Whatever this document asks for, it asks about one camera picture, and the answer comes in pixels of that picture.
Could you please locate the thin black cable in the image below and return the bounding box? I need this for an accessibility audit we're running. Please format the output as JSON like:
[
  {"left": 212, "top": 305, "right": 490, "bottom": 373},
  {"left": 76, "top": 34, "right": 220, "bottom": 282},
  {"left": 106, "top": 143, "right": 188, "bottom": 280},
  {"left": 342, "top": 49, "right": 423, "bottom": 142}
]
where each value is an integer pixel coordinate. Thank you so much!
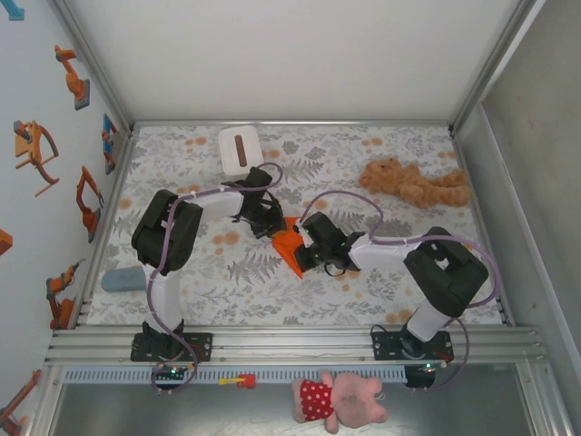
[{"left": 368, "top": 321, "right": 406, "bottom": 340}]

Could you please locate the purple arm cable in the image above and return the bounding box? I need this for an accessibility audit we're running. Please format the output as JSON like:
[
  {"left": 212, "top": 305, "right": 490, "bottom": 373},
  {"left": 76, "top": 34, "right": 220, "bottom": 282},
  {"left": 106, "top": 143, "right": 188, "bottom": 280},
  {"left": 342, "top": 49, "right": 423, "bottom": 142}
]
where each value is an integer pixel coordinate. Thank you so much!
[
  {"left": 300, "top": 190, "right": 501, "bottom": 395},
  {"left": 148, "top": 162, "right": 285, "bottom": 396}
]

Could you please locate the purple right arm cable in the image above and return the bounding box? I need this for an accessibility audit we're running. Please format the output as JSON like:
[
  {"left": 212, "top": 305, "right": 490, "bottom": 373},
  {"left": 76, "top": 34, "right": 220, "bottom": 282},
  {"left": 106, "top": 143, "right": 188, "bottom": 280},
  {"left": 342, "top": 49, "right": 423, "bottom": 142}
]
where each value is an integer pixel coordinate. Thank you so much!
[{"left": 300, "top": 190, "right": 501, "bottom": 395}]

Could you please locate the aluminium frame post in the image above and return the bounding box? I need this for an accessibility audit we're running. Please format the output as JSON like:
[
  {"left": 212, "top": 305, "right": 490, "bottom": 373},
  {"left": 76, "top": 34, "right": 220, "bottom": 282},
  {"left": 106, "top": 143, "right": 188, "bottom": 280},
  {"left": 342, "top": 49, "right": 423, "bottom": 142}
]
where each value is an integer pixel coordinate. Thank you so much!
[
  {"left": 447, "top": 0, "right": 546, "bottom": 133},
  {"left": 49, "top": 0, "right": 136, "bottom": 137}
]

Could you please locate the orange gripper wall sticker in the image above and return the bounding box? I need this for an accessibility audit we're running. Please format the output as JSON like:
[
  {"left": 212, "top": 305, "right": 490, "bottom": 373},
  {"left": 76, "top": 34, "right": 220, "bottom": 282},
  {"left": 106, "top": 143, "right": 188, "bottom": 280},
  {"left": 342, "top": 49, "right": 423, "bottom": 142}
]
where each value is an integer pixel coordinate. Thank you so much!
[{"left": 12, "top": 120, "right": 61, "bottom": 197}]

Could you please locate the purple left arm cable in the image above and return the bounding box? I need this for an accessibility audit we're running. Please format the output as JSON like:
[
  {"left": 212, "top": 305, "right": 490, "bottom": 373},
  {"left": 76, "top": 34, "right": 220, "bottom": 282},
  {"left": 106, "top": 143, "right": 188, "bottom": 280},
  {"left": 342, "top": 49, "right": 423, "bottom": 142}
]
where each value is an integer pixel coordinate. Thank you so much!
[{"left": 148, "top": 162, "right": 285, "bottom": 396}]

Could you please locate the slim aluminium frame rail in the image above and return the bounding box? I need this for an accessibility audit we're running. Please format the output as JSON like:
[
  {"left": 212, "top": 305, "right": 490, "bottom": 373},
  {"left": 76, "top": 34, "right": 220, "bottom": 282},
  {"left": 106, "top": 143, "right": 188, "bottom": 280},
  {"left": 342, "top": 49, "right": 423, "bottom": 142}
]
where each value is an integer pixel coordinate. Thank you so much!
[{"left": 131, "top": 119, "right": 455, "bottom": 129}]

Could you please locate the floral printed tablecloth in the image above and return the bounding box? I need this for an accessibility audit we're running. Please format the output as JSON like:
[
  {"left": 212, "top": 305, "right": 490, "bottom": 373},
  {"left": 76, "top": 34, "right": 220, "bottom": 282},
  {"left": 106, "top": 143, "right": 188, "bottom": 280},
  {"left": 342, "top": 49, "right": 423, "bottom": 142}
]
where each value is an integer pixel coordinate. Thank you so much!
[{"left": 85, "top": 124, "right": 507, "bottom": 327}]

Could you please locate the pink pig plush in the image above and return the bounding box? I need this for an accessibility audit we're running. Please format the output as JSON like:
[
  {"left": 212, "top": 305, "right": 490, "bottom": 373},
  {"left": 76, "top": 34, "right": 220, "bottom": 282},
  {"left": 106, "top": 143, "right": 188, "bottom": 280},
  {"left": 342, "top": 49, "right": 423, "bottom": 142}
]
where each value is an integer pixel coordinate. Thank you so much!
[{"left": 290, "top": 368, "right": 389, "bottom": 433}]

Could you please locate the grey-blue sponge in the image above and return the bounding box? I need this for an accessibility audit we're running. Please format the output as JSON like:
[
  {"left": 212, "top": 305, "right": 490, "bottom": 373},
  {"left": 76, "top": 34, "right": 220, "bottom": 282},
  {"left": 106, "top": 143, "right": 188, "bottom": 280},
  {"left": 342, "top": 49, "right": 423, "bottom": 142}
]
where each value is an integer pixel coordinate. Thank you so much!
[{"left": 101, "top": 267, "right": 143, "bottom": 293}]

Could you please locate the red yellow connector plug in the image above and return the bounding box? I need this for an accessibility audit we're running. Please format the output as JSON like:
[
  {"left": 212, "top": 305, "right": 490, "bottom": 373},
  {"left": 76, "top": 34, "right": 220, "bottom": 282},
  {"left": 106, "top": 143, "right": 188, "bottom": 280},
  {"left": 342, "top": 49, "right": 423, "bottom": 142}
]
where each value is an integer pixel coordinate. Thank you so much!
[{"left": 220, "top": 373, "right": 256, "bottom": 390}]

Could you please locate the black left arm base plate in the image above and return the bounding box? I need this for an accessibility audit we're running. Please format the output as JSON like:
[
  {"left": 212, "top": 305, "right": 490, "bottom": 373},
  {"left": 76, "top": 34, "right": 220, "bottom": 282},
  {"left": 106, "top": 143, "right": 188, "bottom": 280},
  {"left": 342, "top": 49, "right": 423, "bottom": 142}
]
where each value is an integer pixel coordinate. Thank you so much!
[{"left": 130, "top": 332, "right": 214, "bottom": 363}]

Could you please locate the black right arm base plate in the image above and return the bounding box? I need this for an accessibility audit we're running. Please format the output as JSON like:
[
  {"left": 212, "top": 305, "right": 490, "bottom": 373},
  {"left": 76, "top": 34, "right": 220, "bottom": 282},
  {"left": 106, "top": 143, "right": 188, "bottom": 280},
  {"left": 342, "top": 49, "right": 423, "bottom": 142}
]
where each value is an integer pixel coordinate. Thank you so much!
[{"left": 371, "top": 331, "right": 454, "bottom": 364}]

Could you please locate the black controller board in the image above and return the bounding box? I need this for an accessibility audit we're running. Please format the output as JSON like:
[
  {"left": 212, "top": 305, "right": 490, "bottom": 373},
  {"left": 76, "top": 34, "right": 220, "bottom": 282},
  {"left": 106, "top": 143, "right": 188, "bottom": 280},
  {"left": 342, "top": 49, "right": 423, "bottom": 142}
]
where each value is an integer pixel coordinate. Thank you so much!
[
  {"left": 405, "top": 362, "right": 445, "bottom": 390},
  {"left": 155, "top": 362, "right": 192, "bottom": 381}
]

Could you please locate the blue orange wall sticker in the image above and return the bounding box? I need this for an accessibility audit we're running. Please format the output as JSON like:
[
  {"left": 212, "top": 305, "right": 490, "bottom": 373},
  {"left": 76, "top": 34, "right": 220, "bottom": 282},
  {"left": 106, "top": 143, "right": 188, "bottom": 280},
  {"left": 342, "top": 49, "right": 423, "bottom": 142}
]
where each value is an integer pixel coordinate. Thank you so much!
[{"left": 102, "top": 113, "right": 120, "bottom": 176}]

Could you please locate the brown teddy bear plush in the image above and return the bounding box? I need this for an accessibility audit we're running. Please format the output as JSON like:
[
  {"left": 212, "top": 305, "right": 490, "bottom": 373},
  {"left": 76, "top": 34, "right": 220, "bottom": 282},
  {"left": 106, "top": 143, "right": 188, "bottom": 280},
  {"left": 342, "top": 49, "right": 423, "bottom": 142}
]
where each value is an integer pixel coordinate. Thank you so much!
[{"left": 358, "top": 157, "right": 473, "bottom": 210}]

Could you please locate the orange paper sheet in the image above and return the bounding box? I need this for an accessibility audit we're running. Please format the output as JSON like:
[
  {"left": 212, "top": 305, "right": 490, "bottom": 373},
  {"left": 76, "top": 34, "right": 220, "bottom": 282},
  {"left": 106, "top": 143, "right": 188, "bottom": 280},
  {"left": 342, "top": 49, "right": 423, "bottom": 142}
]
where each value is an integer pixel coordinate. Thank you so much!
[{"left": 271, "top": 216, "right": 304, "bottom": 279}]

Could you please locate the white perforated cable duct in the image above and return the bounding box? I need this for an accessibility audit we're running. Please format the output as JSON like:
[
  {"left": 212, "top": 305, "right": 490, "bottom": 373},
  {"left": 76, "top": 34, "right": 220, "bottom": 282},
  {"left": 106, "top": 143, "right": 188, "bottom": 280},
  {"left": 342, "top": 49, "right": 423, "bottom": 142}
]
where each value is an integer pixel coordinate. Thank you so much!
[{"left": 63, "top": 366, "right": 408, "bottom": 383}]

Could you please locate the aluminium frame leg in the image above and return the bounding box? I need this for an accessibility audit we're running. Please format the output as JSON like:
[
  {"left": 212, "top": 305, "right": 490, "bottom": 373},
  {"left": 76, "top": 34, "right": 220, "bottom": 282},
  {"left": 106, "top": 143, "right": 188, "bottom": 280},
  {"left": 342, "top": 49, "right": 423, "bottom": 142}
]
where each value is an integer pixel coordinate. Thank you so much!
[
  {"left": 31, "top": 365, "right": 64, "bottom": 436},
  {"left": 515, "top": 362, "right": 576, "bottom": 436}
]

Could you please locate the wide aluminium frame rail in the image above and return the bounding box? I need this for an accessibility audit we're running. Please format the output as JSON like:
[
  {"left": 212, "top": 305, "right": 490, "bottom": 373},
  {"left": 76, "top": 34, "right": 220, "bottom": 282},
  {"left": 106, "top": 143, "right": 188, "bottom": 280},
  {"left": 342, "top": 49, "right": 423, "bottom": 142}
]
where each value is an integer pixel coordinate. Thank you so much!
[{"left": 44, "top": 324, "right": 548, "bottom": 367}]

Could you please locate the aluminium side rail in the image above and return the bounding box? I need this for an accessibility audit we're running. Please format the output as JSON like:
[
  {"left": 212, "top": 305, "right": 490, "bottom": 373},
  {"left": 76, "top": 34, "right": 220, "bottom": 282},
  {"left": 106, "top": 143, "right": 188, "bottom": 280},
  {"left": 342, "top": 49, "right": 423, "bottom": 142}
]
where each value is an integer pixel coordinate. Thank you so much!
[
  {"left": 448, "top": 126, "right": 514, "bottom": 328},
  {"left": 67, "top": 129, "right": 140, "bottom": 329}
]

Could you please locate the white tissue box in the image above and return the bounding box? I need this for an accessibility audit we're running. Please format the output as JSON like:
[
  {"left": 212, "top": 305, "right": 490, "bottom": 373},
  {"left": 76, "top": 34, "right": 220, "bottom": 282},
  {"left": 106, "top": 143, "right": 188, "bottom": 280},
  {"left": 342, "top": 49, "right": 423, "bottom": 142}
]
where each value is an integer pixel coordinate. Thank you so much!
[{"left": 217, "top": 125, "right": 265, "bottom": 177}]

